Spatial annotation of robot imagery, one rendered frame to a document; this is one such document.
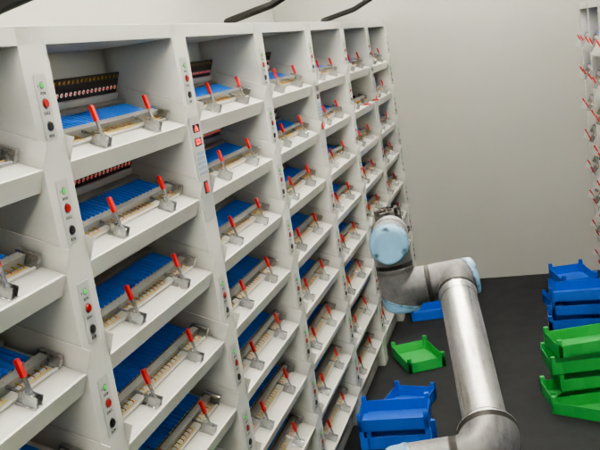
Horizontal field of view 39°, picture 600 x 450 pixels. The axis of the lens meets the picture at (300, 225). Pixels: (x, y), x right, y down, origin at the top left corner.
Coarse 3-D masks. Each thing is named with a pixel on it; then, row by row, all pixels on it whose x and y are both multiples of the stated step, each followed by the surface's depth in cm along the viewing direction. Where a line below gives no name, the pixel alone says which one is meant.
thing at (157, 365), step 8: (192, 328) 230; (184, 336) 225; (192, 336) 228; (176, 344) 219; (184, 344) 222; (168, 352) 214; (176, 352) 217; (160, 360) 209; (168, 360) 212; (152, 368) 204; (160, 368) 208; (152, 376) 203; (136, 384) 195; (144, 384) 198; (152, 384) 200; (128, 392) 191; (144, 392) 195; (120, 400) 187; (128, 400) 191; (136, 400) 191
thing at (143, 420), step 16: (176, 320) 235; (192, 320) 233; (208, 320) 232; (208, 336) 233; (224, 336) 232; (208, 352) 224; (176, 368) 212; (192, 368) 214; (208, 368) 223; (160, 384) 203; (176, 384) 204; (192, 384) 212; (176, 400) 202; (128, 416) 186; (144, 416) 188; (160, 416) 192; (128, 432) 175; (144, 432) 184
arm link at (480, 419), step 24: (432, 264) 202; (456, 264) 199; (432, 288) 199; (456, 288) 192; (480, 288) 199; (456, 312) 186; (480, 312) 188; (456, 336) 180; (480, 336) 179; (456, 360) 175; (480, 360) 172; (456, 384) 171; (480, 384) 166; (480, 408) 160; (504, 408) 164; (480, 432) 153; (504, 432) 154
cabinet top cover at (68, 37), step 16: (0, 32) 146; (16, 32) 151; (32, 32) 155; (48, 32) 161; (64, 32) 166; (80, 32) 172; (96, 32) 179; (112, 32) 186; (128, 32) 193; (144, 32) 201; (160, 32) 210; (192, 32) 230; (208, 32) 242; (224, 32) 255; (240, 32) 269; (0, 48) 151; (48, 48) 177; (64, 48) 187; (80, 48) 200; (96, 48) 213
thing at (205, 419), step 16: (208, 384) 237; (192, 400) 232; (208, 400) 234; (224, 400) 237; (176, 416) 222; (192, 416) 223; (208, 416) 228; (224, 416) 231; (160, 432) 213; (176, 432) 214; (192, 432) 220; (208, 432) 221; (224, 432) 230; (144, 448) 205; (160, 448) 206; (176, 448) 211; (192, 448) 213; (208, 448) 216
